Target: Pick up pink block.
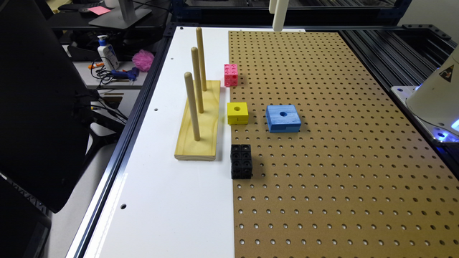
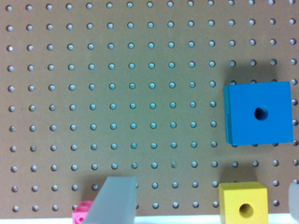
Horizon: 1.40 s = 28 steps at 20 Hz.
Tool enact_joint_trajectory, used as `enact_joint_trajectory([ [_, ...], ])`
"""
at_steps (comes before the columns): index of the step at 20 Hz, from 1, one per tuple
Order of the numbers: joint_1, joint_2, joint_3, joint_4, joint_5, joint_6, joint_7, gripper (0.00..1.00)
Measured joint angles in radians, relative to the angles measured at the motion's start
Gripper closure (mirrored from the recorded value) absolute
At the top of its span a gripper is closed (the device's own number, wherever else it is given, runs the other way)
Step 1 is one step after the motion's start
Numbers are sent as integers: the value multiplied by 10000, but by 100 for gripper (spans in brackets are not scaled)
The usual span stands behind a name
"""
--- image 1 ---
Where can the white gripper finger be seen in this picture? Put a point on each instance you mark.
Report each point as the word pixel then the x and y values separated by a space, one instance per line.
pixel 279 9

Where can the pink linking cube block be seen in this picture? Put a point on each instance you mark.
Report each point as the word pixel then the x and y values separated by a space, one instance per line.
pixel 230 75

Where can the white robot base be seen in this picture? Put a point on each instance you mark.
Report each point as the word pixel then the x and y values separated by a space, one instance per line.
pixel 434 103

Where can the rear wooden peg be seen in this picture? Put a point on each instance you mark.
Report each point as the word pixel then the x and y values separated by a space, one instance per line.
pixel 200 47

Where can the wooden peg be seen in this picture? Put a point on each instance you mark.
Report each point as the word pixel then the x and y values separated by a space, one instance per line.
pixel 197 79
pixel 192 105
pixel 200 47

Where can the middle wooden peg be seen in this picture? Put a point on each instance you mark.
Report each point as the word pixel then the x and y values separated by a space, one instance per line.
pixel 197 79

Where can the blue block with hole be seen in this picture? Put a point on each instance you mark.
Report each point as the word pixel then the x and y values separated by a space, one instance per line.
pixel 283 119

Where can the front wooden peg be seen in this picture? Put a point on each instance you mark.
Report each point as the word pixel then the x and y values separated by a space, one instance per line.
pixel 192 105

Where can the yellow cube with hole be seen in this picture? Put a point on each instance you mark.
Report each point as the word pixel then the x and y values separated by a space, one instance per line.
pixel 237 113

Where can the pink bath loofah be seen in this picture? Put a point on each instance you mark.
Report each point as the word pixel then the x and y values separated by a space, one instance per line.
pixel 143 60

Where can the black linking cube block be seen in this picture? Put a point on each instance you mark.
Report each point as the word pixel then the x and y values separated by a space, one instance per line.
pixel 241 162

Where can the silver monitor stand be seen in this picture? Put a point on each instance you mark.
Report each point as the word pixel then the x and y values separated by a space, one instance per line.
pixel 122 15

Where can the blue glue gun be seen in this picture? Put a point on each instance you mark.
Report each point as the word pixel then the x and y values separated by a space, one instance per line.
pixel 131 74

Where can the brown perforated pegboard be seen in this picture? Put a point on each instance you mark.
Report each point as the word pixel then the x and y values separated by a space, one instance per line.
pixel 357 179

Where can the yellow wooden peg base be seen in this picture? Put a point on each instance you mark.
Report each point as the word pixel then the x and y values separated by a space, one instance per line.
pixel 187 149

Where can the white lotion pump bottle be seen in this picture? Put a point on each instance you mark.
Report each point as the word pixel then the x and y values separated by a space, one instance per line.
pixel 107 54

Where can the pink sticky note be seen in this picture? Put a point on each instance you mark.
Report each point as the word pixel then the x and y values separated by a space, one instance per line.
pixel 99 10

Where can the orange marker pen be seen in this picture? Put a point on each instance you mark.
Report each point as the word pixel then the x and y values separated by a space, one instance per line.
pixel 93 66

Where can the black office chair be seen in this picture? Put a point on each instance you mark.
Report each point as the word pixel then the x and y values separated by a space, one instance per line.
pixel 46 116

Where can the black aluminium table frame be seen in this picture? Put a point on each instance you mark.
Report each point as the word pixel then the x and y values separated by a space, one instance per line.
pixel 148 204

